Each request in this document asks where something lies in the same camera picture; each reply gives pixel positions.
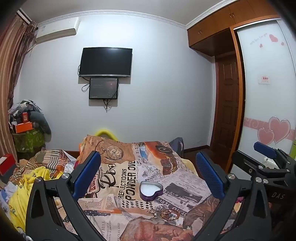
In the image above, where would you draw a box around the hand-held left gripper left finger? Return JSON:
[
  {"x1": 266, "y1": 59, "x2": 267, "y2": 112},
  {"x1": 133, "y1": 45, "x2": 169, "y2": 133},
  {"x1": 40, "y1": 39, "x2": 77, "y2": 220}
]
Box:
[{"x1": 25, "y1": 151, "x2": 110, "y2": 241}]

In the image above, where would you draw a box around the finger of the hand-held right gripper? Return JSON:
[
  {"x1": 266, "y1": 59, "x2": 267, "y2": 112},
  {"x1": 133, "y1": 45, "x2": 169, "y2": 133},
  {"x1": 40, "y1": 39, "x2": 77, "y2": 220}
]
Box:
[
  {"x1": 253, "y1": 141, "x2": 296, "y2": 169},
  {"x1": 232, "y1": 150, "x2": 296, "y2": 184}
]

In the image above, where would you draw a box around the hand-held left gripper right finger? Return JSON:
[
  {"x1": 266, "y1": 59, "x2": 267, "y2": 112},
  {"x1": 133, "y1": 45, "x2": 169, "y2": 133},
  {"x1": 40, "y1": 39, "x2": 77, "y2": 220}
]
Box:
[{"x1": 192, "y1": 151, "x2": 272, "y2": 241}]

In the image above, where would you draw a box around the copper bead bracelet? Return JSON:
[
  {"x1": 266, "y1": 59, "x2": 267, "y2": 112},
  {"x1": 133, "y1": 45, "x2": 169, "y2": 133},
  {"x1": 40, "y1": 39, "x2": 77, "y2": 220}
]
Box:
[{"x1": 161, "y1": 209, "x2": 180, "y2": 221}]

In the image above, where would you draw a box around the purple heart-shaped tin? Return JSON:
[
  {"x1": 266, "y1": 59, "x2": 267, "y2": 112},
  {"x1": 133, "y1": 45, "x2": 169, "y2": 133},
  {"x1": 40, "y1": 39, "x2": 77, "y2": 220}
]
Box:
[{"x1": 139, "y1": 181, "x2": 164, "y2": 202}]

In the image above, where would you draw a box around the white object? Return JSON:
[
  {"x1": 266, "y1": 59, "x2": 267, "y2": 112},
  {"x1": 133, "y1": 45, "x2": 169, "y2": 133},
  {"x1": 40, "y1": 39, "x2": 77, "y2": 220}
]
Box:
[{"x1": 264, "y1": 158, "x2": 282, "y2": 169}]

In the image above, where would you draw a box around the striped patchwork blanket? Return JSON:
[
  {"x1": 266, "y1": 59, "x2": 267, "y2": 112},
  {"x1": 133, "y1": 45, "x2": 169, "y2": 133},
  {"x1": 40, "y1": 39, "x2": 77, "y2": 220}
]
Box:
[{"x1": 14, "y1": 149, "x2": 77, "y2": 181}]

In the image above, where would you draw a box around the dark blue bag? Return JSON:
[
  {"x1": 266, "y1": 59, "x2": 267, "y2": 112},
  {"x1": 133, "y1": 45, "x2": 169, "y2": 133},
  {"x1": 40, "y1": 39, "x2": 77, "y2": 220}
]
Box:
[{"x1": 169, "y1": 137, "x2": 184, "y2": 158}]

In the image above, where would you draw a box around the yellow curved object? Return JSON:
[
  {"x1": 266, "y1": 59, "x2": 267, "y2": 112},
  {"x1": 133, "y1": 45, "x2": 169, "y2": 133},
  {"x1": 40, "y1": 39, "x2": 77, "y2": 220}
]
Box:
[{"x1": 95, "y1": 129, "x2": 117, "y2": 140}]

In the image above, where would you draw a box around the white heart print sliding door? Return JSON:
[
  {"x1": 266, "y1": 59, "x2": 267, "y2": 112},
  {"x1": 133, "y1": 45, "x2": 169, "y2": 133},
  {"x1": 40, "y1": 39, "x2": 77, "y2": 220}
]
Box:
[{"x1": 233, "y1": 20, "x2": 296, "y2": 176}]

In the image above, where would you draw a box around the newspaper print blanket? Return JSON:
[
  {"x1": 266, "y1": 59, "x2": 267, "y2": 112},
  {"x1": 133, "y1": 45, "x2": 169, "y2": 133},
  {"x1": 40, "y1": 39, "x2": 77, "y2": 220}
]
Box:
[{"x1": 53, "y1": 136, "x2": 236, "y2": 241}]

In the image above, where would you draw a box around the brown wooden door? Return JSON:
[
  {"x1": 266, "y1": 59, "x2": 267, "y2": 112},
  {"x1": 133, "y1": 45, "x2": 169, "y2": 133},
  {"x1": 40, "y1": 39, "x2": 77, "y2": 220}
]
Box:
[{"x1": 215, "y1": 56, "x2": 240, "y2": 151}]

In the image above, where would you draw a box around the grey plush cloth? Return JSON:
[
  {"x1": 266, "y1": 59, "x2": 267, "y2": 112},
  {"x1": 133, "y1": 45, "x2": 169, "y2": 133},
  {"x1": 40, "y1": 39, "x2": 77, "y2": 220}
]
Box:
[{"x1": 30, "y1": 111, "x2": 52, "y2": 142}]

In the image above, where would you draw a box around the green patterned cloth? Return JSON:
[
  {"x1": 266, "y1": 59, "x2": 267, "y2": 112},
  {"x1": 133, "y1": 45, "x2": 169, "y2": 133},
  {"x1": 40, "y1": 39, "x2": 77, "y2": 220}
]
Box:
[{"x1": 13, "y1": 130, "x2": 46, "y2": 153}]

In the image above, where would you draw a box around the yellow cloth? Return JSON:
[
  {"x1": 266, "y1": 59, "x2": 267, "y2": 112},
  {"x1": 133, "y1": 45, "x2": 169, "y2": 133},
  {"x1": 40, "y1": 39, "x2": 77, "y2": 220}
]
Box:
[{"x1": 8, "y1": 167, "x2": 63, "y2": 232}]

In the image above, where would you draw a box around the orange box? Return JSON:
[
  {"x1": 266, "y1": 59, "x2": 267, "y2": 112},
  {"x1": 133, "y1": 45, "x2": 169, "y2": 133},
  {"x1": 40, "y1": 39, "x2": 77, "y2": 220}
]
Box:
[{"x1": 12, "y1": 122, "x2": 33, "y2": 134}]

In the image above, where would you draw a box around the red flat box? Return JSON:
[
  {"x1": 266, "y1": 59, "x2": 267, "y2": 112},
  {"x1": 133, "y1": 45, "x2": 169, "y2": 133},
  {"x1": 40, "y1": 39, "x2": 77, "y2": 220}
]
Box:
[{"x1": 0, "y1": 153, "x2": 18, "y2": 176}]

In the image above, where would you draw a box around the pile of clothes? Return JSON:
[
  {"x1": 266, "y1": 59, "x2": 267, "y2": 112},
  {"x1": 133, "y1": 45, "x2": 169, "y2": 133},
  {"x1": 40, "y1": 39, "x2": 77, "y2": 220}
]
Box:
[{"x1": 8, "y1": 100, "x2": 43, "y2": 126}]

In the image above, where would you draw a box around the brown striped curtain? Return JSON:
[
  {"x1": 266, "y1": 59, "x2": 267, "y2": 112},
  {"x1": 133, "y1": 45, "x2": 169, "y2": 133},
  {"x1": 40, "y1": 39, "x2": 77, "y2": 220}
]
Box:
[{"x1": 0, "y1": 14, "x2": 38, "y2": 163}]

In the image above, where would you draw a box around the wooden wardrobe cabinet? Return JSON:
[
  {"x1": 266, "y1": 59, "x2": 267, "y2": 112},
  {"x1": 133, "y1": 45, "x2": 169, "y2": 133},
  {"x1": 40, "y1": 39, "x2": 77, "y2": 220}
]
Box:
[{"x1": 186, "y1": 0, "x2": 281, "y2": 163}]

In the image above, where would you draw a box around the white air conditioner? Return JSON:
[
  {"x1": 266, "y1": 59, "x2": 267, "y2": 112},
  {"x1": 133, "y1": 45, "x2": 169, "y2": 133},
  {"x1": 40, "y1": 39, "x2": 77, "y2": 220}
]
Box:
[{"x1": 35, "y1": 17, "x2": 80, "y2": 43}]

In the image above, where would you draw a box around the small black wall monitor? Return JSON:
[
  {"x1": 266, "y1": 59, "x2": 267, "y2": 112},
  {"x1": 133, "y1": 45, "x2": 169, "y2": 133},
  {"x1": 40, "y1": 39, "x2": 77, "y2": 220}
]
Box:
[{"x1": 89, "y1": 77, "x2": 119, "y2": 100}]

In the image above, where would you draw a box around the black wall television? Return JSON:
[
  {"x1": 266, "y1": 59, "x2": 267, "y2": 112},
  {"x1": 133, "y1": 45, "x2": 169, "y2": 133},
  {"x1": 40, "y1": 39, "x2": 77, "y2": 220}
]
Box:
[{"x1": 78, "y1": 47, "x2": 133, "y2": 77}]

